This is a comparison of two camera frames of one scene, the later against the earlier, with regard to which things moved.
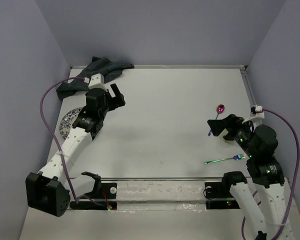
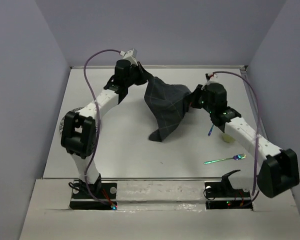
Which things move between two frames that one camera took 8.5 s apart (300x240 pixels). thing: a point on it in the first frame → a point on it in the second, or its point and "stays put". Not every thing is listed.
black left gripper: [116, 101] → [142, 73]
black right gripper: [232, 124] → [195, 94]
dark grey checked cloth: [110, 70] → [167, 104]
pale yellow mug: [224, 133] stays put
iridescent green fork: [236, 157] stays put
